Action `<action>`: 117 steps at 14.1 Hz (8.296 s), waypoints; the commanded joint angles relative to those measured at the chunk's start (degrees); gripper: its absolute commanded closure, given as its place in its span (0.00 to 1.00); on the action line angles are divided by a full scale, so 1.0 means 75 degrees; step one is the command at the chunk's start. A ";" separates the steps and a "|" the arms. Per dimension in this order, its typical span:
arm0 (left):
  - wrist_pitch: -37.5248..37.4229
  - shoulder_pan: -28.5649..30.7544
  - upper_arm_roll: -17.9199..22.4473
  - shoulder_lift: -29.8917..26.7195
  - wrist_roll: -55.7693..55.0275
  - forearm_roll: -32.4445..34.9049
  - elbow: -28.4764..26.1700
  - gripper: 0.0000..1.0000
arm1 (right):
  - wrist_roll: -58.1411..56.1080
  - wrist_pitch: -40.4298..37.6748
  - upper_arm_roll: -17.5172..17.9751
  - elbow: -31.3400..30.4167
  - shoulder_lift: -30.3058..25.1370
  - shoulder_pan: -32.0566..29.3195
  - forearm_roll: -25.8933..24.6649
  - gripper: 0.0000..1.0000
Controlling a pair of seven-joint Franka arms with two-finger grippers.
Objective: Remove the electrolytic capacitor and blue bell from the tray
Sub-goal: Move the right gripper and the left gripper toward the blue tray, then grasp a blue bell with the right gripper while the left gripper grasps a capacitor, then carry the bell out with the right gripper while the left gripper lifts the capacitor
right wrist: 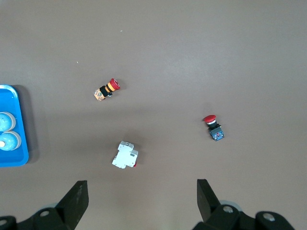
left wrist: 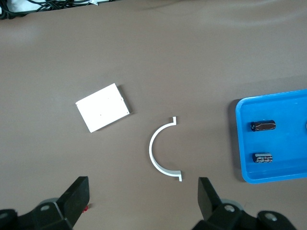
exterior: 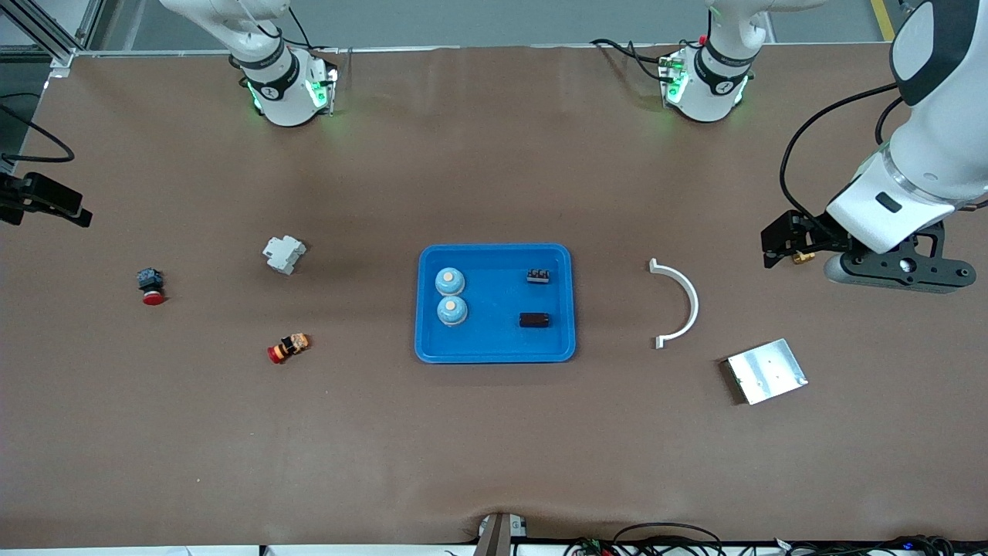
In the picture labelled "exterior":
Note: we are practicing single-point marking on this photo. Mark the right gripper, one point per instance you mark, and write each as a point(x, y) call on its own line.
point(31, 194)

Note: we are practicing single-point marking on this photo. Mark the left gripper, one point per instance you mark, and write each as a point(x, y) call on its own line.
point(817, 232)

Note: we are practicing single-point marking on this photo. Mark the dark brown rectangular block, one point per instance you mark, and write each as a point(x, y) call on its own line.
point(534, 320)

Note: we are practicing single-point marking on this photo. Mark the light blue desk bell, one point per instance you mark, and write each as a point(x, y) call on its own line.
point(452, 311)
point(449, 281)

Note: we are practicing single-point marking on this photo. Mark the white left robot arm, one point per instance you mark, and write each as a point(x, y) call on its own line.
point(718, 85)

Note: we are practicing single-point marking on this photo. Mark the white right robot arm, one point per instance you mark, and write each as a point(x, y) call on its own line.
point(282, 96)

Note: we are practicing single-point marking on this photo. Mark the red push button blue base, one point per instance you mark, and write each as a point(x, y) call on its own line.
point(150, 279)

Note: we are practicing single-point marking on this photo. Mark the silver metal plate module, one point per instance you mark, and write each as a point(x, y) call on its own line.
point(768, 372)

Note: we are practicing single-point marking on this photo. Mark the white circuit breaker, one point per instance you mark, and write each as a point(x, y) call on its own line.
point(284, 253)

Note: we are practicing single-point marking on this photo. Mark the red emergency stop orange base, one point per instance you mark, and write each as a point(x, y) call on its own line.
point(289, 347)

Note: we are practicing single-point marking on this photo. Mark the blue plastic tray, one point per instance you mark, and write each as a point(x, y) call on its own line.
point(494, 340)

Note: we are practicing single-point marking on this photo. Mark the white curved plastic bracket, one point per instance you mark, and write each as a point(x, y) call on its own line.
point(693, 305)

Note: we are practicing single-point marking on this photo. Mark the aluminium frame profile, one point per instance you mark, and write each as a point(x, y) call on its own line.
point(63, 58)

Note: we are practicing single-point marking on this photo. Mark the metal bracket with dark post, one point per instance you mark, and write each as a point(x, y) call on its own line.
point(498, 537)

